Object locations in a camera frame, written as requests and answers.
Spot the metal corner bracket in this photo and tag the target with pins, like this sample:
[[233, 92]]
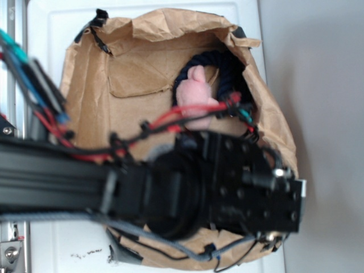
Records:
[[12, 257]]

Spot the black mounting plate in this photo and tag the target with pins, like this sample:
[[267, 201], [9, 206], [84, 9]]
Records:
[[8, 130]]

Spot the brown paper bag bin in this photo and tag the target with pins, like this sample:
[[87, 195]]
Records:
[[120, 78]]

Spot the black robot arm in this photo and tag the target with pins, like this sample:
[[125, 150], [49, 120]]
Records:
[[207, 178]]

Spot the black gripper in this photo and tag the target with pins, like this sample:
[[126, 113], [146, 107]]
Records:
[[251, 191]]

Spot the aluminium frame rail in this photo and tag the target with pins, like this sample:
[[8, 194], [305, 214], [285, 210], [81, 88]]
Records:
[[13, 104]]

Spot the pink plush toy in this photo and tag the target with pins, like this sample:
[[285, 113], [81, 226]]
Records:
[[195, 91]]

